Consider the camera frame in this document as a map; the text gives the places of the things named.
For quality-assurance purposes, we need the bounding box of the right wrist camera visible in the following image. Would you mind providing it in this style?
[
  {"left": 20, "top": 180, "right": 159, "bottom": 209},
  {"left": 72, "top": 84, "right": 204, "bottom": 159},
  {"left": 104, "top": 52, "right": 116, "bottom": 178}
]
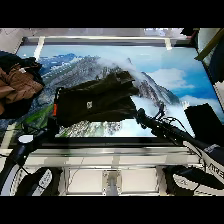
[{"left": 155, "top": 101, "right": 167, "bottom": 118}]

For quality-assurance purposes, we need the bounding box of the black cable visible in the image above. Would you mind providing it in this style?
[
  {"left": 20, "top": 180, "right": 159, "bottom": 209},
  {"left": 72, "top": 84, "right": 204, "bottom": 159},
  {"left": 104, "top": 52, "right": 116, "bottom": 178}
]
[{"left": 162, "top": 115, "right": 188, "bottom": 135}]

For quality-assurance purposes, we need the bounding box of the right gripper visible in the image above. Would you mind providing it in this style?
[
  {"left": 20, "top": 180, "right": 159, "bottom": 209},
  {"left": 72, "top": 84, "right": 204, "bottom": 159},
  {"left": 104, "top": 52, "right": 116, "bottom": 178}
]
[{"left": 135, "top": 107, "right": 150, "bottom": 130}]

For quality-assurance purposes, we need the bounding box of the silver frame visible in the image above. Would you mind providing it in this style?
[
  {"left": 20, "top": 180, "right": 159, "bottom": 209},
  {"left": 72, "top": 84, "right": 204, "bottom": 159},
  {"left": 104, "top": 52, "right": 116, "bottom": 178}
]
[{"left": 0, "top": 35, "right": 224, "bottom": 196}]

